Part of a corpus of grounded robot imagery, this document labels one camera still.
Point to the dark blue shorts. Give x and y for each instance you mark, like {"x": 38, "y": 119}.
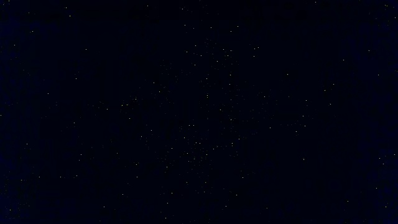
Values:
{"x": 198, "y": 111}

